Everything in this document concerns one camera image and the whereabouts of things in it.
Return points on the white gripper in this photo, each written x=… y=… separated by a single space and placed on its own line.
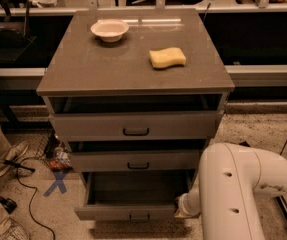
x=184 y=204

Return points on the grey drawer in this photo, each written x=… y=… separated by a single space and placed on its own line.
x=135 y=160
x=135 y=196
x=136 y=126

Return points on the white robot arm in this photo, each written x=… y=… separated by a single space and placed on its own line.
x=230 y=177

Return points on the grey drawer cabinet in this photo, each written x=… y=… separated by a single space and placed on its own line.
x=88 y=75

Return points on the blue tape cross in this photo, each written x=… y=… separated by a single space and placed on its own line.
x=58 y=183

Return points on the yellow sponge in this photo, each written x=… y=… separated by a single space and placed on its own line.
x=167 y=57

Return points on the mesh sneaker bottom left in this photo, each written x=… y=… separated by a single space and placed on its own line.
x=15 y=232

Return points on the black device on floor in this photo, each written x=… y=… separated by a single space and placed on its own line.
x=9 y=204

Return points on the white bowl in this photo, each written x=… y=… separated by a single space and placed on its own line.
x=109 y=30

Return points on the white sneaker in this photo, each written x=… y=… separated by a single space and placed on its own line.
x=14 y=154

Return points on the black chair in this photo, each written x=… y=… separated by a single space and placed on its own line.
x=14 y=35

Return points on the wire basket with items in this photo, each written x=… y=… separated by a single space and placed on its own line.
x=53 y=153

